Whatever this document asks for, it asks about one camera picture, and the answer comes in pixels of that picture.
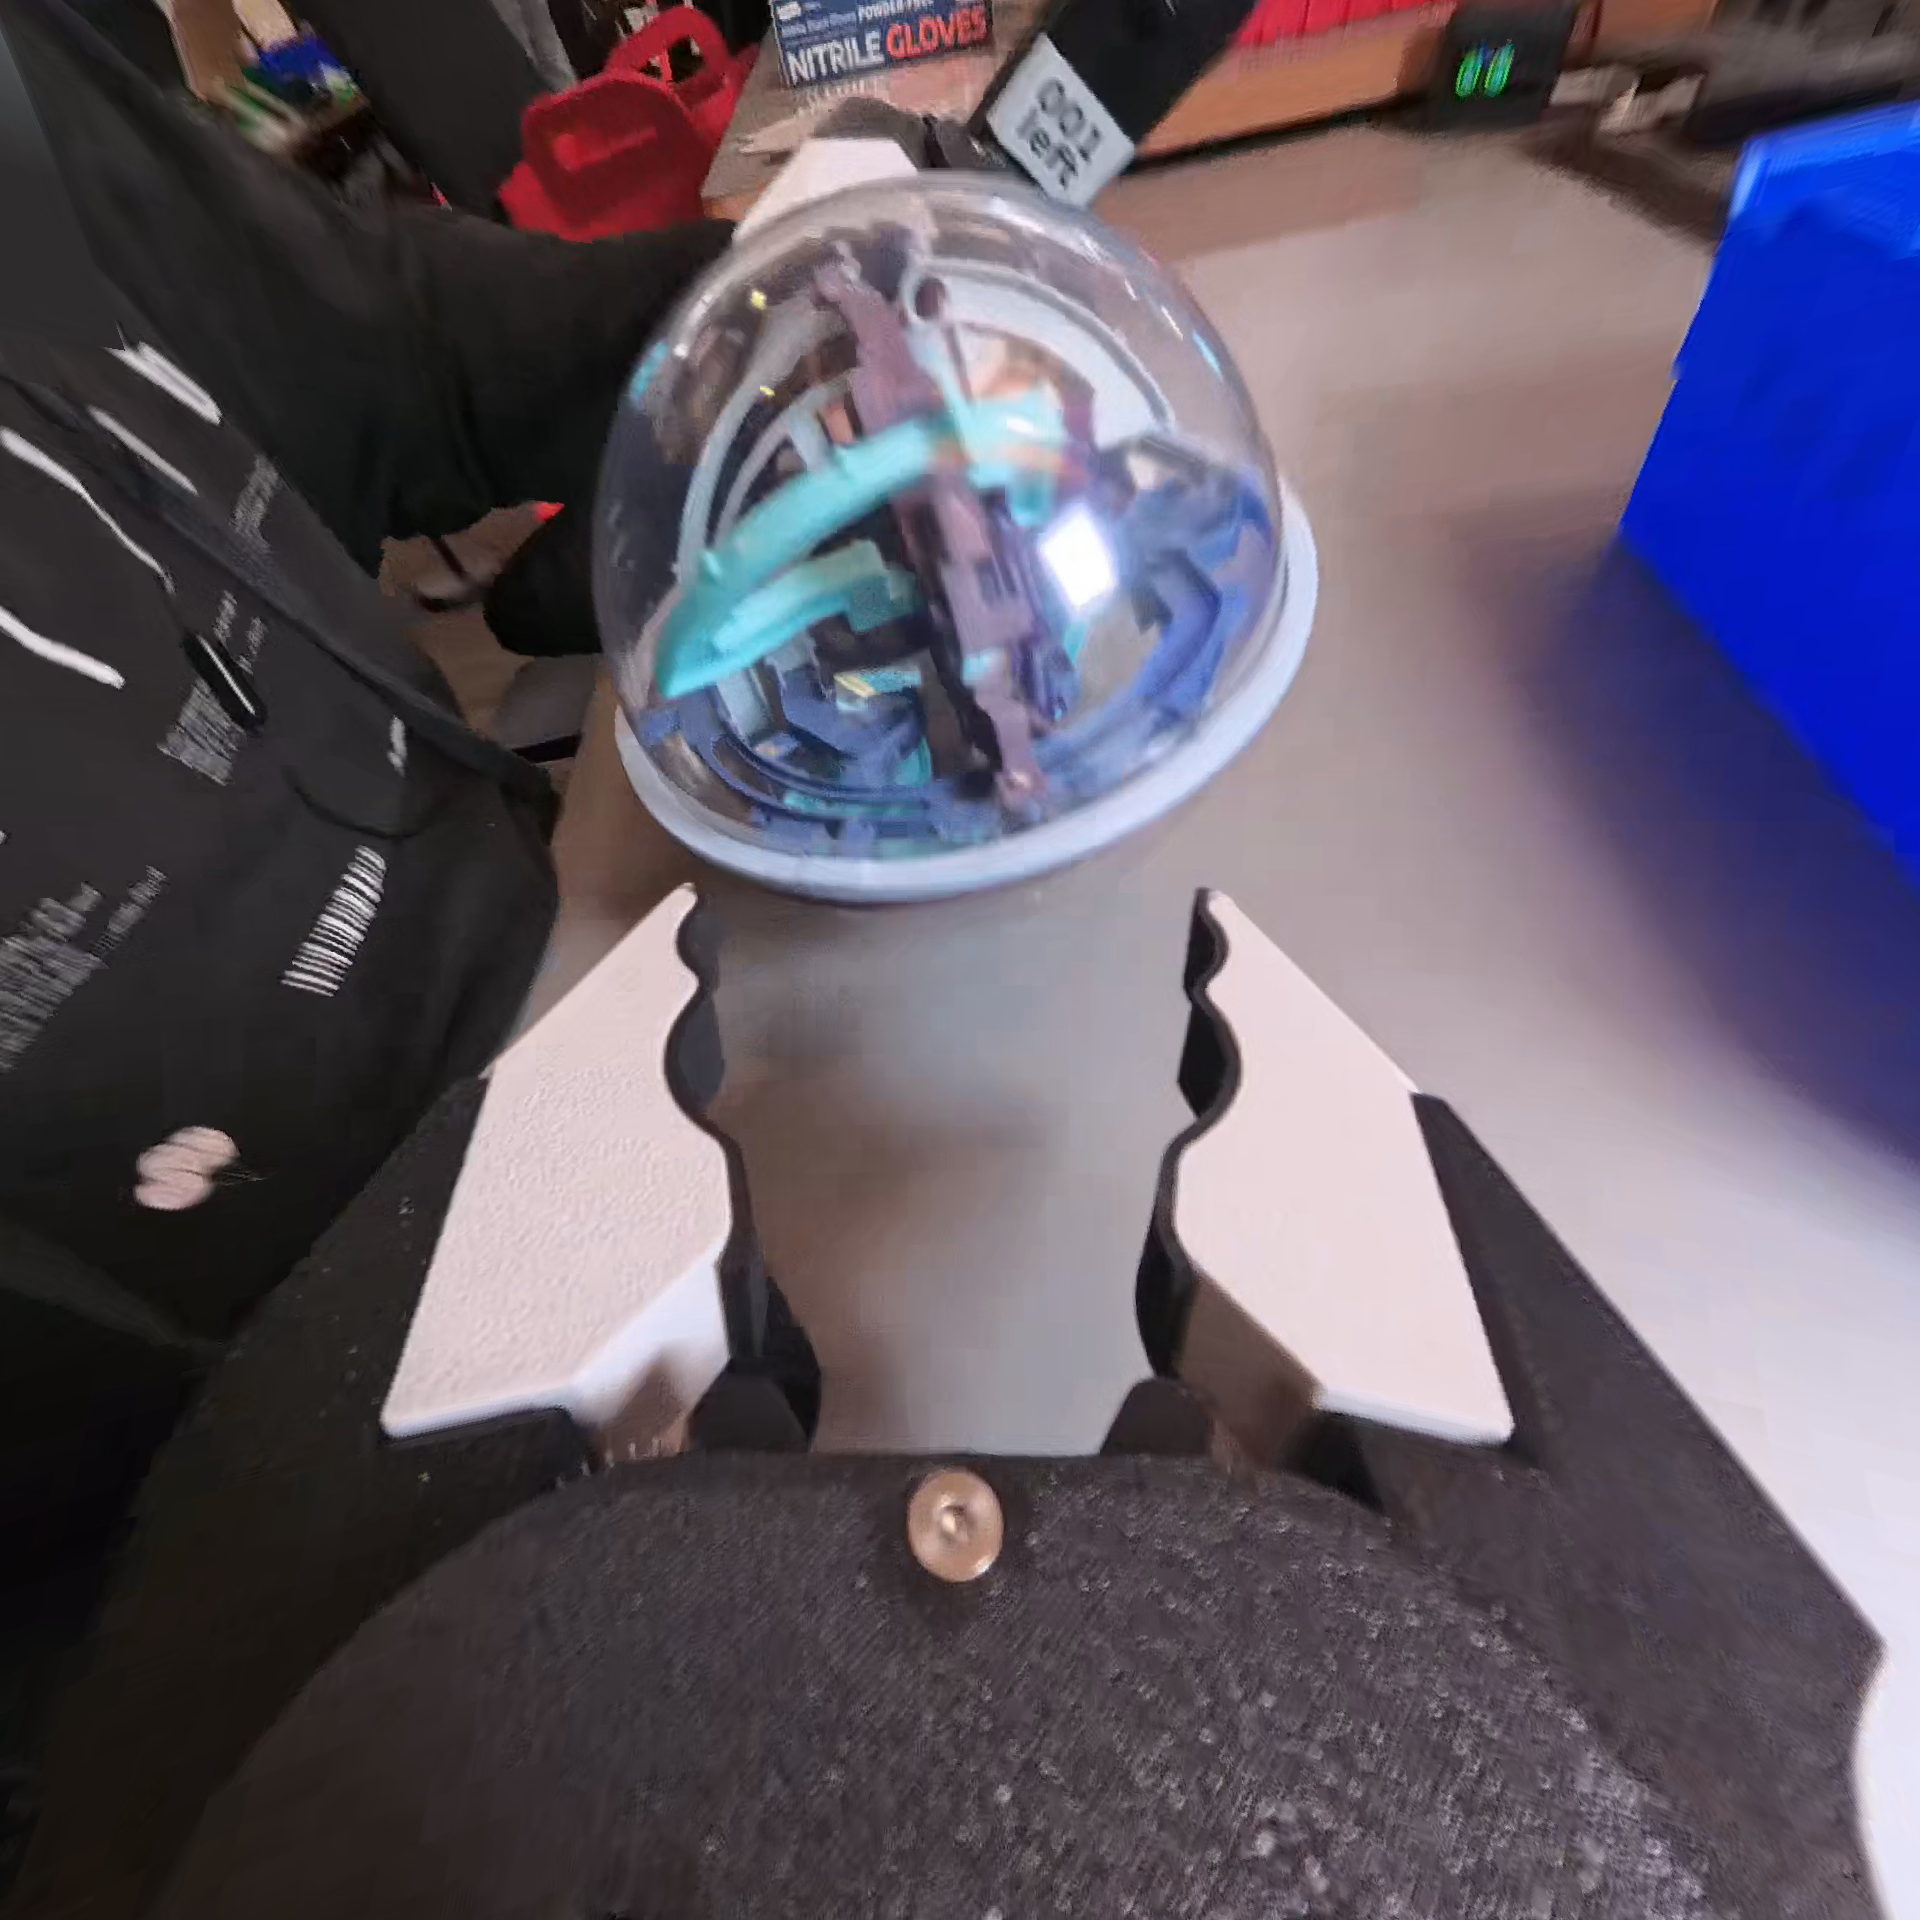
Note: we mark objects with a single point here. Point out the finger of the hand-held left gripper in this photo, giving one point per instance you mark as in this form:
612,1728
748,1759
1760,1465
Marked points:
840,167

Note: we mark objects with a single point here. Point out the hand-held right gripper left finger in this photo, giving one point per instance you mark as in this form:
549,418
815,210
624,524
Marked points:
571,1200

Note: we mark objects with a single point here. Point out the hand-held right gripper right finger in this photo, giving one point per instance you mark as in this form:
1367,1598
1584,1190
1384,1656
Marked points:
1320,1200

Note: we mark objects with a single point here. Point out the clear maze ball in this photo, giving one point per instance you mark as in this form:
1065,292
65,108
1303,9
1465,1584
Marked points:
932,524

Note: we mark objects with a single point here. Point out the person's left forearm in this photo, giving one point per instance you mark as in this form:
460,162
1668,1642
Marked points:
451,346

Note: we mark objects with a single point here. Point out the blue white glove box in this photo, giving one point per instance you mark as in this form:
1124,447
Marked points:
885,38

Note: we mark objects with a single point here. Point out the black charger green display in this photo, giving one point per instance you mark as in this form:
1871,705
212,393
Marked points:
1501,59

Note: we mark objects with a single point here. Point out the blue plastic bin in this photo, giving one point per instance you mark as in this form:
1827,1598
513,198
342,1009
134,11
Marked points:
1799,451

